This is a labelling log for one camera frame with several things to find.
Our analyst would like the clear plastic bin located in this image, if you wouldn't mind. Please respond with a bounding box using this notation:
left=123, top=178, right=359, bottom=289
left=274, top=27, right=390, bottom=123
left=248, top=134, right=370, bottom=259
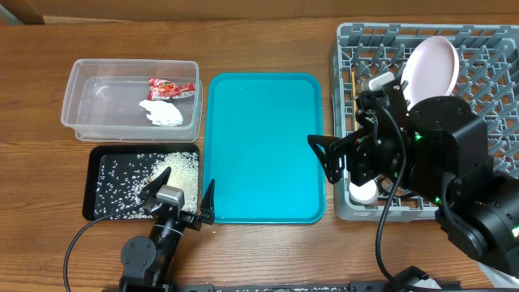
left=61, top=58, right=203, bottom=143

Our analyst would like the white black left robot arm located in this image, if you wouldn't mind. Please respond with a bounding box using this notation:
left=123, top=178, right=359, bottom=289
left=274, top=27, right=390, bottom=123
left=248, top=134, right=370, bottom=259
left=118, top=167, right=215, bottom=291

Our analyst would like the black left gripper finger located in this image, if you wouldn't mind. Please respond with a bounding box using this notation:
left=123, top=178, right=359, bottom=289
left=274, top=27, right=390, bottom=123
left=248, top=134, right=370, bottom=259
left=200, top=179, right=215, bottom=225
left=139, top=166, right=171, bottom=200

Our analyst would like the white tissue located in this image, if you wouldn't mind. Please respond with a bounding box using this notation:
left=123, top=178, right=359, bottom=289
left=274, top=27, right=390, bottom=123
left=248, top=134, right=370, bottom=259
left=139, top=100, right=183, bottom=127

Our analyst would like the black table clamp mount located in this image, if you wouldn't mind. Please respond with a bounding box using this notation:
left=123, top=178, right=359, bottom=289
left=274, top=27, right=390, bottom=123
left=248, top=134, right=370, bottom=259
left=347, top=266, right=461, bottom=292

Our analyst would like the teal plastic tray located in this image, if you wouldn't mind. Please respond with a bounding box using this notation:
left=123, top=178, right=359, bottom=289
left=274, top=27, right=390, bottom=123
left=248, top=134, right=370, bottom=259
left=203, top=72, right=326, bottom=224

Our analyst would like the black rail at table edge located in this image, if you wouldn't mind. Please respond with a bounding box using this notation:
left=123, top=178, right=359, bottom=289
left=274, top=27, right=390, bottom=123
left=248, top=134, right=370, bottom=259
left=176, top=281, right=387, bottom=292

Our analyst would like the large white plate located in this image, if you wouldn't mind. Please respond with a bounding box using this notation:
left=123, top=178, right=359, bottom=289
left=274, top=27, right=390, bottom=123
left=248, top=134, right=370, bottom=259
left=401, top=36, right=460, bottom=110

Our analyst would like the black waste tray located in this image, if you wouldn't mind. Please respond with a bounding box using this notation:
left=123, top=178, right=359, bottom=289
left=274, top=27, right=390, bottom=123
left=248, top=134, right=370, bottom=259
left=82, top=144, right=199, bottom=221

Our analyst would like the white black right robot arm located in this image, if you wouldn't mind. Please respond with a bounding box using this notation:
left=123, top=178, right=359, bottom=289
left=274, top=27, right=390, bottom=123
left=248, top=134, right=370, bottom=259
left=307, top=85, right=518, bottom=277

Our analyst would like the red snack wrapper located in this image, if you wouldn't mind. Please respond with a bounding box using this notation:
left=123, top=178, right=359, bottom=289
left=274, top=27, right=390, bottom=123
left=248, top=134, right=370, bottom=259
left=148, top=78, right=195, bottom=101

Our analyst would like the pile of rice grains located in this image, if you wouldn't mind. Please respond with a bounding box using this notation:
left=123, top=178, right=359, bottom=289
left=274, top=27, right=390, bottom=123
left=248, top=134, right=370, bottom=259
left=93, top=152, right=199, bottom=219

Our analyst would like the grey dish rack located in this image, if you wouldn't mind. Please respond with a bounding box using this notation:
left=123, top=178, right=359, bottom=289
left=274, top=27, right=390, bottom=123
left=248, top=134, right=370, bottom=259
left=328, top=22, right=519, bottom=222

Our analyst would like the white paper cup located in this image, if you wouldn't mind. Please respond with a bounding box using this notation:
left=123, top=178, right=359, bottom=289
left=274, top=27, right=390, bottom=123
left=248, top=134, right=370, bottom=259
left=348, top=180, right=379, bottom=205

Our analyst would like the wooden chopstick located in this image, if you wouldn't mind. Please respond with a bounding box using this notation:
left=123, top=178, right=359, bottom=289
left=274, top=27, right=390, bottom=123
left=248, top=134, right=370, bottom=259
left=351, top=69, right=358, bottom=131

